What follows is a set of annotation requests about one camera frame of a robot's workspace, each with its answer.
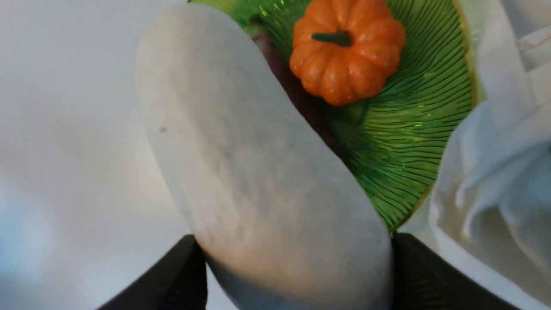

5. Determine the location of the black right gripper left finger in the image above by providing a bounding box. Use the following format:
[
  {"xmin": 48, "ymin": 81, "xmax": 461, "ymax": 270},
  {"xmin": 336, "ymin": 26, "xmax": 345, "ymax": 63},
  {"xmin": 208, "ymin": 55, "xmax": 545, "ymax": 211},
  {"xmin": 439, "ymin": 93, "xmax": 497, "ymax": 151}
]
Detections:
[{"xmin": 100, "ymin": 234, "xmax": 208, "ymax": 310}]

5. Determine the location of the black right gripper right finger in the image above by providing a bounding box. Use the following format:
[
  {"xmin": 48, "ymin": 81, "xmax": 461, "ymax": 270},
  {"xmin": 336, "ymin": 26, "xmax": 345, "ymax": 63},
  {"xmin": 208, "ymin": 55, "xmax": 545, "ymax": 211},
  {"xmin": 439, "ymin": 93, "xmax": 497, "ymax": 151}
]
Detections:
[{"xmin": 391, "ymin": 232, "xmax": 517, "ymax": 310}]

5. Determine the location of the white radish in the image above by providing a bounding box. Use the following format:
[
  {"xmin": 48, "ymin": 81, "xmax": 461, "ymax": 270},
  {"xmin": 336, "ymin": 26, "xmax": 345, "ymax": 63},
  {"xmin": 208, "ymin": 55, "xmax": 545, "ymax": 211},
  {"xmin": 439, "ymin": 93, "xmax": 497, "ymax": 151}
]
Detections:
[{"xmin": 136, "ymin": 3, "xmax": 394, "ymax": 310}]

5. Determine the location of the white cloth tote bag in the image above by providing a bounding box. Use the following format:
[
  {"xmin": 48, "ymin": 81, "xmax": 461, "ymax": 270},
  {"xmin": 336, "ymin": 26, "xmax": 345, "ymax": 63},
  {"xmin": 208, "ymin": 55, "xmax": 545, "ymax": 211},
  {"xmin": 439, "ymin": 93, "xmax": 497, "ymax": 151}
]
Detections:
[{"xmin": 399, "ymin": 0, "xmax": 550, "ymax": 310}]

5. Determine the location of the green ribbed glass plate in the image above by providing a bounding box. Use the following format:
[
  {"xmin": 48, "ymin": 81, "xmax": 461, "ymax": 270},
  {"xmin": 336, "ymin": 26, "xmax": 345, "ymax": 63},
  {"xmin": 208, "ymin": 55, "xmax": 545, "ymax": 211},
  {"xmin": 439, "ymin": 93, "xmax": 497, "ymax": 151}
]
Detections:
[{"xmin": 201, "ymin": 0, "xmax": 477, "ymax": 231}]

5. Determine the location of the small orange pumpkin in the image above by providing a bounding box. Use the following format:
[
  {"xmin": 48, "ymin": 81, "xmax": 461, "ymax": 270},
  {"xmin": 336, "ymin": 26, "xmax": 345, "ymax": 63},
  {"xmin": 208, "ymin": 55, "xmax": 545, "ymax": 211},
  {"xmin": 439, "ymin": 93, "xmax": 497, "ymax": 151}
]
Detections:
[{"xmin": 289, "ymin": 0, "xmax": 406, "ymax": 106}]

